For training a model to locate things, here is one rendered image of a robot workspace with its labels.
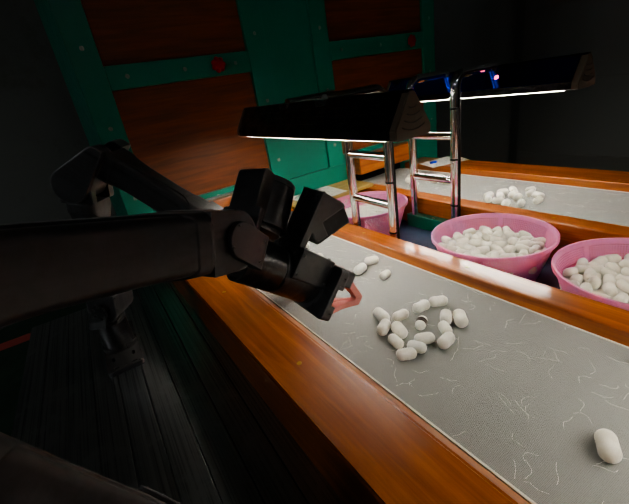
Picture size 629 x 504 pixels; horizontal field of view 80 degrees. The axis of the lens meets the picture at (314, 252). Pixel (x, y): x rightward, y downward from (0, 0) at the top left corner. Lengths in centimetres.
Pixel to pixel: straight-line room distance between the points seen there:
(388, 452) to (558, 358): 30
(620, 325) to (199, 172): 111
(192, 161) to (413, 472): 107
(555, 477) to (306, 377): 30
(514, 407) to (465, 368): 8
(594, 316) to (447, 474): 36
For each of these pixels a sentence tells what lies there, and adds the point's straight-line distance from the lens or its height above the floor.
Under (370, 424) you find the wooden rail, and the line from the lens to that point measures 50.
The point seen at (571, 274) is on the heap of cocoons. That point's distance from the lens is 87.
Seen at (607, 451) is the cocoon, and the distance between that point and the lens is 53.
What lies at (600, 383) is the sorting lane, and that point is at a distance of 63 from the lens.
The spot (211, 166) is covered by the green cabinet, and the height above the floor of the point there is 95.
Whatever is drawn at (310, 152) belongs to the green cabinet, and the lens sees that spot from 146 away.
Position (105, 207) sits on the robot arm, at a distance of 82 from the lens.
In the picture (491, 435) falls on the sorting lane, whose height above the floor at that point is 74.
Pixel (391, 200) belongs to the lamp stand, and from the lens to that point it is 94.
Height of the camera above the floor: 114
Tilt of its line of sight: 24 degrees down
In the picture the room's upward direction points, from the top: 10 degrees counter-clockwise
